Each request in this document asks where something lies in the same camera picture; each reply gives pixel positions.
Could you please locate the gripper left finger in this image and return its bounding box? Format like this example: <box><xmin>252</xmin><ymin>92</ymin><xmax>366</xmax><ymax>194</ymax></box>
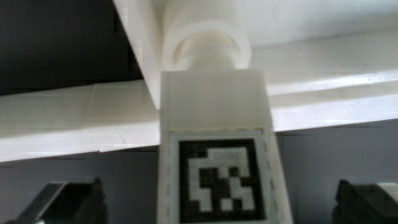
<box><xmin>11</xmin><ymin>179</ymin><xmax>109</xmax><ymax>224</ymax></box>

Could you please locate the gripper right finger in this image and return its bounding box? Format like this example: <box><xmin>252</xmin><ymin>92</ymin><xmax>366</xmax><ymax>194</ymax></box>
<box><xmin>332</xmin><ymin>180</ymin><xmax>398</xmax><ymax>224</ymax></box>

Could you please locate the white table leg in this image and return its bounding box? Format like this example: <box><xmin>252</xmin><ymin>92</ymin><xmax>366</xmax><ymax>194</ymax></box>
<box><xmin>156</xmin><ymin>39</ymin><xmax>293</xmax><ymax>224</ymax></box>

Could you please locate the white square tabletop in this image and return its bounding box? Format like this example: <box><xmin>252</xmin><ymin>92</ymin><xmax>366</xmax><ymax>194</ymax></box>
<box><xmin>112</xmin><ymin>0</ymin><xmax>398</xmax><ymax>109</ymax></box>

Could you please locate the white U-shaped obstacle fence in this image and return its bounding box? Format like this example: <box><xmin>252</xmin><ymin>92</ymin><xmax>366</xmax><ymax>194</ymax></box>
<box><xmin>0</xmin><ymin>69</ymin><xmax>398</xmax><ymax>162</ymax></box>

